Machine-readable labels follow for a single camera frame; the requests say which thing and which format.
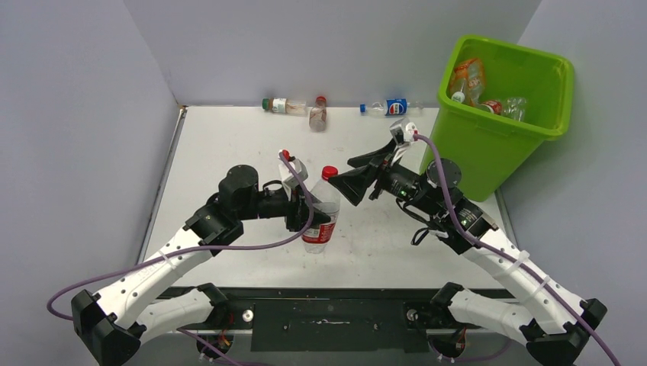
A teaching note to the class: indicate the red label clear bottle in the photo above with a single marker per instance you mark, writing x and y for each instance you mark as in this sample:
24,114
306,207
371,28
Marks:
493,106

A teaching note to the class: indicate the green plastic bin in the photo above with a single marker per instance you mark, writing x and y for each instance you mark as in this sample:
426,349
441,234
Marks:
489,148

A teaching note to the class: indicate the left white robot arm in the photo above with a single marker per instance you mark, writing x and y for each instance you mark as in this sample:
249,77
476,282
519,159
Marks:
116,320

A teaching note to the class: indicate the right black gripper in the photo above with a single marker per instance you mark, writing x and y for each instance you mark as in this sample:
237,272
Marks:
352,184

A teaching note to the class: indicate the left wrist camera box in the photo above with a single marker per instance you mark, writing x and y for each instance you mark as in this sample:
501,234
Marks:
291,171

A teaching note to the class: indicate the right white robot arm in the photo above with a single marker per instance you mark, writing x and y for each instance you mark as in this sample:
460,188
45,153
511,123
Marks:
552,323

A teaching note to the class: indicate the orange bottle white cap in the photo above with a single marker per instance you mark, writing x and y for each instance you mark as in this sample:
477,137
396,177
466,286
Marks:
467,82

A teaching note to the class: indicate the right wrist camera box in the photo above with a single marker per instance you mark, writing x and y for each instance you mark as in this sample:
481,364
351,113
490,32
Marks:
403,132

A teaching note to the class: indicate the green cap brown bottle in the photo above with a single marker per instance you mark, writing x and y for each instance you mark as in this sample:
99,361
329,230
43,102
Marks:
284,106

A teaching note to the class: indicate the red blue label bottle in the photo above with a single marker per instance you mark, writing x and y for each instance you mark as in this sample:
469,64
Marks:
326,199

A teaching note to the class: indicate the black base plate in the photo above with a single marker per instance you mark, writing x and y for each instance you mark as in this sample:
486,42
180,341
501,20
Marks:
331,320

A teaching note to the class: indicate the far pepsi bottle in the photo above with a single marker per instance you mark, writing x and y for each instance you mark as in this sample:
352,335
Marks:
394,107

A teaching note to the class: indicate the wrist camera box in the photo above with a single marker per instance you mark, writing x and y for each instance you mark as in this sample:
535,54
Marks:
291,171
403,132

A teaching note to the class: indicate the blue label water bottle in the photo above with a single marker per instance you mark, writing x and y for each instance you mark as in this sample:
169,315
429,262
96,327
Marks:
514,108

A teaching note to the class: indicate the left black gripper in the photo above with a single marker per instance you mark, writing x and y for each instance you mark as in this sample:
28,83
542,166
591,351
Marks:
297,210

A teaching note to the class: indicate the red cap small bottle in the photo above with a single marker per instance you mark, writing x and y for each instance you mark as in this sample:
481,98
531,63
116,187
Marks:
318,115

